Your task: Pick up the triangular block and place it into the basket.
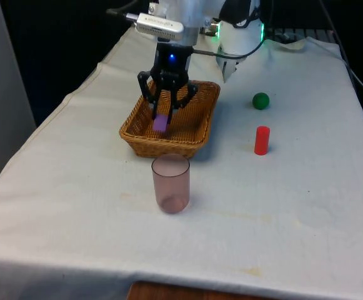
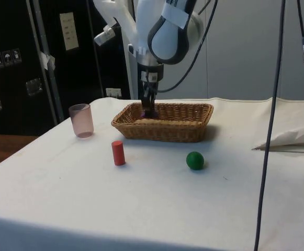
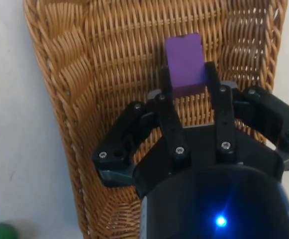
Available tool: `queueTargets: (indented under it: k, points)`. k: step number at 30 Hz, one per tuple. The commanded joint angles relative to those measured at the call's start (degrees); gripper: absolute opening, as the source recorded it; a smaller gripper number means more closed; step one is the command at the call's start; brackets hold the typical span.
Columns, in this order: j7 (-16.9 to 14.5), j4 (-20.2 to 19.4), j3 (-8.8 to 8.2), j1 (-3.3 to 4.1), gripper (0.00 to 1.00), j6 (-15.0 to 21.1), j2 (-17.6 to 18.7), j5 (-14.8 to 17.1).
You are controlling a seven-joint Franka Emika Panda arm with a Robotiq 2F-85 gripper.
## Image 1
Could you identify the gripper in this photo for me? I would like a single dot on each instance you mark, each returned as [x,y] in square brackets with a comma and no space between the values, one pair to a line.
[172,59]

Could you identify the purple triangular block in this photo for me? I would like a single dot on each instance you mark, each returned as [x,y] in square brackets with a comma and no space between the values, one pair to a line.
[160,123]

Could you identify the wicker basket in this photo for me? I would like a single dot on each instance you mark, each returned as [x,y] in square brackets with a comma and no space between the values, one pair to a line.
[196,125]

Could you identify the red cylinder block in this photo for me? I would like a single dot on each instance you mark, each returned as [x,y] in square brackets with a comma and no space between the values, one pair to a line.
[261,140]

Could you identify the green ball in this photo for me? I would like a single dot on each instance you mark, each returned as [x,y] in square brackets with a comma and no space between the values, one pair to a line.
[260,101]

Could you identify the see-through pink cup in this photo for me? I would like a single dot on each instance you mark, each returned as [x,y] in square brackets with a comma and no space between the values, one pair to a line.
[171,184]

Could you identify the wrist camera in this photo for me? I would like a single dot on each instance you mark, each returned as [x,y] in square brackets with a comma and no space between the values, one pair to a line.
[161,25]

